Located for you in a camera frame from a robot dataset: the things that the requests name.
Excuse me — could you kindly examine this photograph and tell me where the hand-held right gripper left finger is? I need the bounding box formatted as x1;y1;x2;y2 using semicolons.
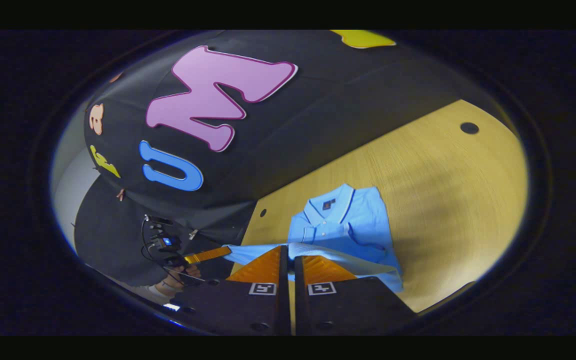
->
170;244;292;336

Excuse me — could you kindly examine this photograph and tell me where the black backdrop cloth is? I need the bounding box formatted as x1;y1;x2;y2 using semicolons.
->
74;30;461;288

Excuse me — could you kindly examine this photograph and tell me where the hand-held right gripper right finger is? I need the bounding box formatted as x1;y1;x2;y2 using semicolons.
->
294;255;417;336

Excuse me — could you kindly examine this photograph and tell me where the light blue T-shirt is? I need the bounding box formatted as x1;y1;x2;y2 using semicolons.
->
223;183;404;293

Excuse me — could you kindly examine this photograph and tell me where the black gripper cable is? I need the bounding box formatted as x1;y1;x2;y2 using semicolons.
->
140;217;191;287

